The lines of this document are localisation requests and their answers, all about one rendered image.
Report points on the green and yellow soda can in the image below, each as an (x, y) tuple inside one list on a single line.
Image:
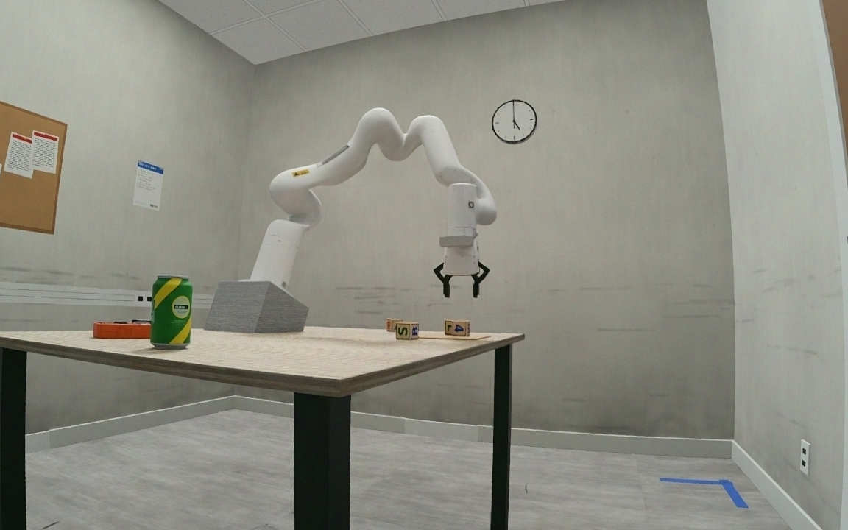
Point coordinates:
[(171, 312)]

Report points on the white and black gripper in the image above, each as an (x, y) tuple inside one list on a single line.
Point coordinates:
[(461, 261)]

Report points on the orange digital multimeter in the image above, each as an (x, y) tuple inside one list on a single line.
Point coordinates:
[(121, 330)]

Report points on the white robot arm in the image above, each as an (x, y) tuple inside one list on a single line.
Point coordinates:
[(291, 190)]

